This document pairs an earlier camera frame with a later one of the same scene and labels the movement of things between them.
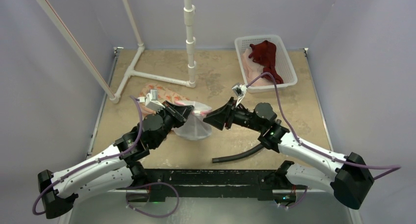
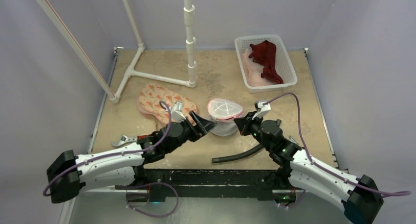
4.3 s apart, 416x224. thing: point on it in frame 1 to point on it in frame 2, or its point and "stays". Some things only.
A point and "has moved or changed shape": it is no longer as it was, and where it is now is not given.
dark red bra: (264, 54) stays
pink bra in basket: (252, 69) stays
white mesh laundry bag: (195, 128) has moved or changed shape
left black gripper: (180, 112) to (201, 125)
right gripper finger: (221, 116) to (243, 126)
